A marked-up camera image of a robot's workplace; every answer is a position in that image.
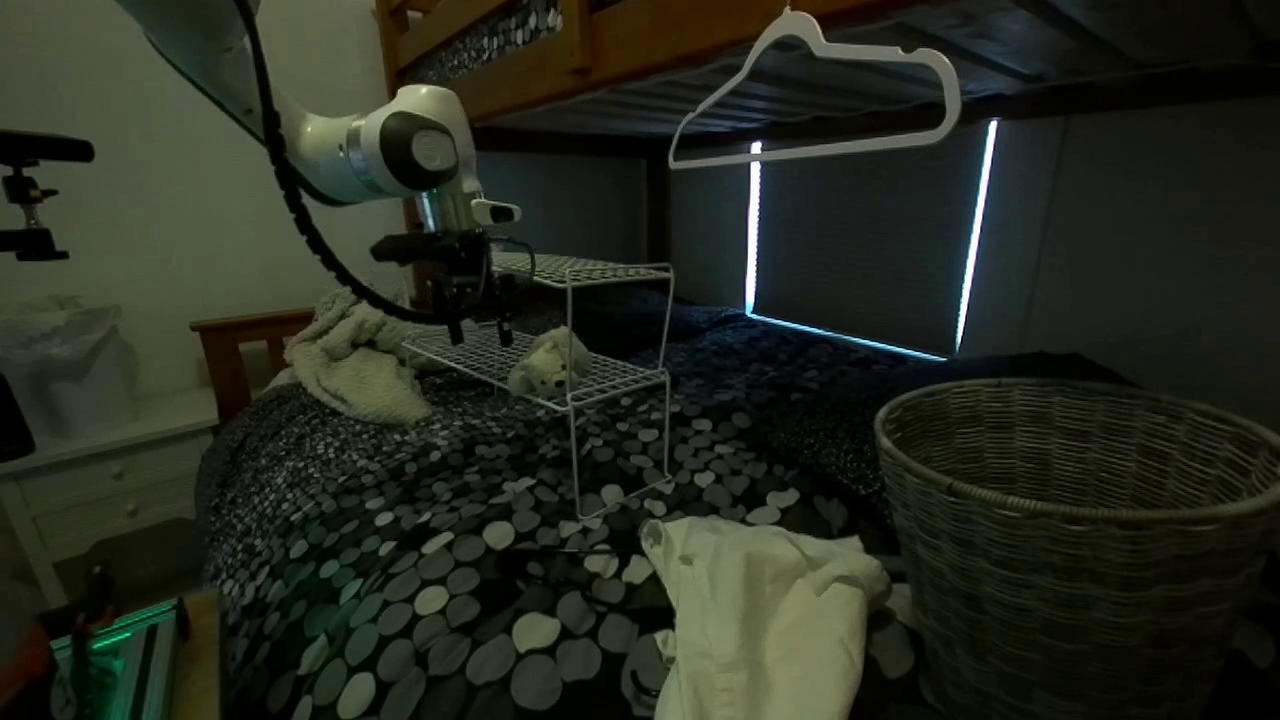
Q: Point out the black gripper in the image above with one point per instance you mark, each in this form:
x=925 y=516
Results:
x=461 y=273

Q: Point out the white stuffed toy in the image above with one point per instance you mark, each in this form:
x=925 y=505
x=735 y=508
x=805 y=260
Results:
x=548 y=366

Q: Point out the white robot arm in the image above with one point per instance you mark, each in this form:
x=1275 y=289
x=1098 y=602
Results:
x=409 y=146

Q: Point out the cream crumpled blanket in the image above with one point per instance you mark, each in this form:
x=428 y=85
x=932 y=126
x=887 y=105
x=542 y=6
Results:
x=352 y=363

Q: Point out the wooden bed headboard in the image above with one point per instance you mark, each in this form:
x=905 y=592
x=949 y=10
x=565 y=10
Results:
x=241 y=352

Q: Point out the black dotted bedspread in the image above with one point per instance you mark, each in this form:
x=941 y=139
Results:
x=486 y=562

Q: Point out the dark roller window blind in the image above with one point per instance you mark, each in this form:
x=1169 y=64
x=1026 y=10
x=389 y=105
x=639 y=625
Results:
x=855 y=247

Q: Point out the white bag on nightstand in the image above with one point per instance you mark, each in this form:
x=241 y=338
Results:
x=71 y=368

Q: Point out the white plastic clothes hanger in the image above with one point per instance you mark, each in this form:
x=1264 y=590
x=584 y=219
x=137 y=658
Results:
x=803 y=92

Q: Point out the white cloth in front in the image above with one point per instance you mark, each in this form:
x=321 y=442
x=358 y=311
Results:
x=767 y=622

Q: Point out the white nightstand drawer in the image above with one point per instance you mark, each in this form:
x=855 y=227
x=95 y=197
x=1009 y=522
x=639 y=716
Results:
x=129 y=478

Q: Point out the green lit device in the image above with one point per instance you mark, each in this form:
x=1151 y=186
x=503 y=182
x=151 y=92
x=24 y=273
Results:
x=120 y=670

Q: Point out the grey wicker basket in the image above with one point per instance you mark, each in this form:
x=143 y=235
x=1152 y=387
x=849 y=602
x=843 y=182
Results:
x=1075 y=549

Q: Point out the white wire two-tier shelf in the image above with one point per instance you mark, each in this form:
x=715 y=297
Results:
x=608 y=376

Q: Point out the wooden bunk bed frame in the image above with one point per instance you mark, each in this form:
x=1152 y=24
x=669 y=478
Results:
x=613 y=76

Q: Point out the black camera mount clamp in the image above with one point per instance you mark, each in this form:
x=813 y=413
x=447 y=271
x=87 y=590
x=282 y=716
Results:
x=22 y=152

